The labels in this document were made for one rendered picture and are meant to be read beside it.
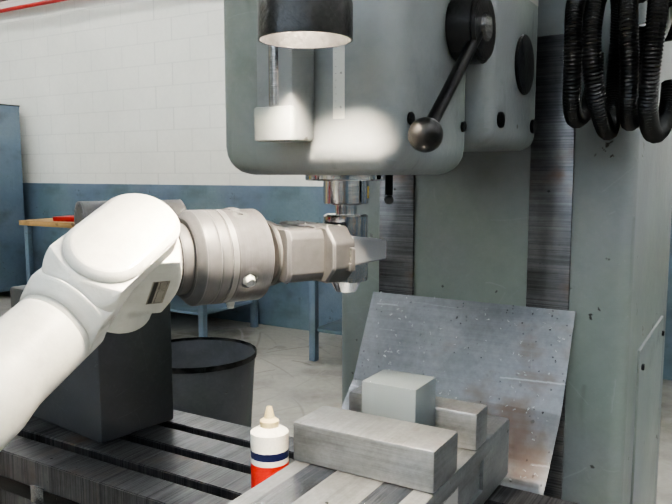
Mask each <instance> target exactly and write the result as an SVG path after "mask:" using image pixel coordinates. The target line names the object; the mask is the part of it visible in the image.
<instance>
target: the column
mask: <svg viewBox="0 0 672 504"><path fill-rule="evenodd" d="M566 1H567V0H538V28H537V60H536V92H535V120H536V124H537V128H536V132H535V133H534V138H533V141H532V143H531V145H530V146H529V147H527V148H526V149H524V150H520V151H484V152H463V157H462V159H461V161H460V163H459V164H458V165H457V166H456V167H455V168H454V169H452V170H451V171H449V172H447V173H444V174H438V175H393V195H391V196H392V197H393V199H394V201H393V203H392V204H390V205H388V204H386V203H385V202H384V197H385V196H386V195H385V181H369V203H368V204H361V205H357V213H364V214H367V215H368V238H377V239H385V240H386V258H385V259H382V260H378V261H373V262H369V263H368V280H367V281H364V282H360V284H359V286H358V288H357V290H356V291H355V292H349V293H342V406H343V403H344V401H345V398H346V396H347V393H348V391H349V388H350V386H351V383H352V381H353V378H354V373H355V369H356V365H357V360H358V356H359V352H360V347H361V343H362V339H363V334H364V330H365V325H366V321H367V317H368V312H369V308H370V304H371V299H372V295H373V292H381V291H382V293H393V294H403V295H413V296H423V297H435V298H444V299H454V300H464V301H475V302H485V303H495V304H505V305H516V306H526V307H536V308H546V309H557V310H567V311H576V314H575V321H574V328H573V335H572V342H571V349H570V356H569V363H568V370H567V377H566V384H565V391H564V399H563V406H562V413H561V418H560V423H559V427H558V432H557V437H556V441H555V446H554V450H553V455H552V459H551V464H550V469H549V473H548V478H547V482H546V487H545V491H544V495H545V496H549V497H553V498H558V499H562V500H566V501H571V502H575V503H579V504H656V496H657V477H658V459H659V440H660V421H661V403H662V384H663V365H664V347H665V328H666V310H667V291H668V272H669V254H670V235H671V216H672V129H671V131H670V133H669V135H668V136H667V137H666V138H665V139H664V140H663V141H662V142H660V143H654V144H653V143H650V142H648V141H646V140H645V139H644V138H643V136H642V134H641V132H640V129H639V127H638V128H637V129H635V130H634V131H626V130H624V129H623V128H622V127H621V124H620V128H619V132H618V134H617V136H616V137H615V138H613V139H612V140H603V139H602V138H600V137H599V136H598V135H597V133H596V131H595V128H594V126H593V122H592V119H590V120H589V122H588V123H587V124H585V125H584V126H583V127H581V128H572V127H571V126H569V125H568V124H567V123H566V121H565V118H564V113H563V106H562V105H563V104H562V103H563V101H562V100H563V99H562V97H563V96H562V94H563V93H562V91H563V89H562V88H563V86H562V85H563V81H564V80H563V79H562V78H563V77H564V76H563V74H564V73H563V71H564V69H563V67H564V65H563V64H564V62H563V60H564V58H563V57H564V56H565V55H564V51H563V50H564V49H565V48H564V46H565V45H564V42H565V41H564V39H565V37H564V35H565V34H564V32H565V31H564V29H565V28H564V26H565V25H564V23H565V21H564V20H565V19H564V18H565V6H566Z"/></svg>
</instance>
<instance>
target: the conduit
mask: <svg viewBox="0 0 672 504"><path fill-rule="evenodd" d="M645 1H646V0H610V2H611V3H610V4H611V6H610V7H611V17H610V18H611V20H610V21H611V23H610V24H611V26H610V27H611V29H610V30H611V32H610V34H611V35H610V37H611V38H610V40H611V41H610V42H609V43H610V45H609V46H610V48H609V50H610V51H609V53H610V54H609V55H608V56H609V58H608V59H609V60H608V64H607V65H608V67H607V68H608V70H607V72H608V73H607V75H608V76H607V77H606V78H607V80H606V81H607V82H606V84H607V85H606V89H605V85H604V81H603V80H604V78H603V77H604V76H603V74H604V72H603V71H604V69H603V67H604V65H603V64H604V62H603V61H604V59H603V58H604V52H601V51H602V50H601V47H602V46H601V44H602V42H601V41H602V39H601V37H602V35H601V34H602V24H603V17H604V11H605V7H606V2H607V0H567V1H566V6H565V18H564V19H565V20H564V21H565V23H564V25H565V26H564V28H565V29H564V31H565V32H564V34H565V35H564V37H565V39H564V41H565V42H564V45H565V46H564V48H565V49H564V50H563V51H564V55H565V56H564V57H563V58H564V60H563V62H564V64H563V65H564V67H563V69H564V71H563V73H564V74H563V76H564V77H563V78H562V79H563V80H564V81H563V85H562V86H563V88H562V89H563V91H562V93H563V94H562V96H563V97H562V99H563V100H562V101H563V103H562V104H563V105H562V106H563V113H564V118H565V121H566V123H567V124H568V125H569V126H571V127H572V128H581V127H583V126H584V125H585V124H587V123H588V122H589V120H590V119H592V122H593V126H594V128H595V131H596V133H597V135H598V136H599V137H600V138H602V139H603V140H612V139H613V138H615V137H616V136H617V134H618V132H619V128H620V124H621V127H622V128H623V129H624V130H626V131H634V130H635V129H637V128H638V127H639V129H640V132H641V134H642V136H643V138H644V139H645V140H646V141H648V142H650V143H653V144H654V143H660V142H662V141H663V140H664V139H665V138H666V137H667V136H668V135H669V133H670V131H671V129H672V79H669V80H665V81H663V82H662V83H661V92H660V102H659V100H658V99H659V91H660V90H659V88H660V87H659V85H660V83H659V81H660V79H659V78H660V77H661V76H660V74H661V72H660V70H661V68H660V67H661V66H662V65H661V63H662V62H663V61H662V60H661V59H662V58H663V57H662V55H663V52H662V51H663V50H664V49H663V47H664V45H663V43H665V42H668V41H672V24H671V27H670V29H669V32H668V34H667V37H666V38H665V37H664V36H665V35H666V34H665V33H664V32H665V31H666V29H665V28H666V27H667V26H666V24H667V21H666V20H668V19H667V16H668V14H667V13H668V12H669V11H668V9H669V7H671V6H672V1H671V0H648V1H647V2H648V4H647V6H648V7H647V11H646V12H647V14H646V17H647V18H646V22H645V23H642V24H639V25H638V23H639V21H638V19H639V18H638V16H639V14H638V13H639V11H638V10H639V8H638V7H639V5H638V4H639V3H644V2H645ZM638 26H639V28H638ZM638 30H639V31H638ZM638 33H639V35H638ZM638 37H639V39H638ZM664 39H665V40H664ZM638 41H639V42H638ZM638 45H639V46H638ZM638 49H639V50H638ZM582 50H583V51H582ZM582 54H583V55H582ZM582 58H583V59H582ZM582 61H583V63H582ZM581 65H583V67H582V66H581ZM582 68H583V69H584V70H583V73H584V74H583V76H584V78H583V79H584V84H585V85H584V86H585V88H584V91H583V95H582V94H581V92H582V91H581V89H582V87H581V86H582V84H581V82H582V81H581V79H582V77H581V76H582V73H581V72H582V70H581V69H582ZM605 90H606V91H605ZM581 95H582V97H581ZM658 102H659V103H658ZM658 105H659V106H658Z"/></svg>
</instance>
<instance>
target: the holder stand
mask: <svg viewBox="0 0 672 504"><path fill-rule="evenodd" d="M25 287H26V285H21V286H13V287H11V288H10V295H11V308H12V307H14V306H15V305H16V304H17V303H18V302H20V297H21V295H22V293H23V291H24V289H25ZM32 416H34V417H37V418H39V419H42V420H44V421H47V422H49V423H52V424H54V425H57V426H59V427H62V428H64V429H67V430H69V431H72V432H74V433H77V434H79V435H82V436H84V437H87V438H89V439H92V440H94V441H97V442H99V443H105V442H108V441H111V440H114V439H116V438H119V437H122V436H125V435H128V434H131V433H134V432H137V431H140V430H143V429H145V428H148V427H151V426H154V425H157V424H160V423H163V422H166V421H169V420H172V419H173V387H172V350H171V313H170V303H169V304H168V305H167V306H166V308H165V309H164V310H163V311H162V312H160V313H152V314H151V316H150V319H149V320H148V322H147V323H146V324H145V325H144V326H143V327H141V328H140V329H138V330H136V331H133V332H129V333H122V334H117V333H110V332H106V335H105V337H104V340H103V341H102V343H101V344H100V345H99V346H98V347H97V348H96V349H95V350H94V351H93V352H92V353H91V354H90V355H89V356H88V357H87V358H86V359H85V360H84V361H83V362H82V363H81V364H80V365H79V366H78V367H77V368H76V369H75V370H74V371H73V372H72V373H71V374H70V375H69V376H68V377H67V378H66V379H65V380H64V381H63V382H62V383H61V384H60V385H59V386H58V387H57V388H56V389H55V390H54V391H53V392H52V393H51V394H50V395H49V396H48V397H47V398H46V399H45V400H44V401H43V402H42V403H41V404H40V405H39V407H38V408H37V409H36V411H35V412H34V414H33V415H32Z"/></svg>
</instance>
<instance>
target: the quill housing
mask: <svg viewBox="0 0 672 504"><path fill-rule="evenodd" d="M450 1H451V0H352V2H353V41H352V42H351V43H349V44H347V45H343V46H338V47H331V48H317V49H314V139H313V140H312V141H311V142H292V143H276V142H258V141H255V117H254V109H255V108H256V107H257V39H256V0H224V50H225V108H226V149H227V155H228V157H229V159H230V162H231V163H232V164H233V165H234V166H235V167H236V168H237V169H238V170H240V171H241V172H244V173H248V174H253V175H438V174H444V173H447V172H449V171H451V170H452V169H454V168H455V167H456V166H457V165H458V164H459V163H460V161H461V159H462V157H463V152H464V132H465V131H466V128H467V125H466V122H465V83H466V71H465V73H464V75H463V77H462V79H461V81H460V83H459V85H458V87H457V89H456V91H455V93H454V95H453V97H452V99H451V101H450V103H449V105H448V107H447V109H446V111H445V113H444V115H443V117H442V119H441V121H440V125H441V127H442V129H443V140H442V142H441V144H440V146H439V147H438V148H437V149H436V150H434V151H432V152H428V153H422V152H419V151H417V150H415V149H414V148H413V147H412V146H411V145H410V143H409V140H408V130H409V128H410V126H411V124H412V123H413V122H414V121H415V120H417V119H419V118H422V117H427V116H428V114H429V112H430V110H431V108H432V107H433V105H434V103H435V101H436V99H437V97H438V95H439V93H440V91H441V89H442V88H443V86H444V84H445V82H446V80H447V78H448V76H449V74H450V72H451V70H452V68H453V67H454V65H455V63H456V61H455V60H454V59H453V58H452V57H451V55H450V52H449V49H448V46H447V41H446V32H445V20H446V12H447V8H448V5H449V3H450Z"/></svg>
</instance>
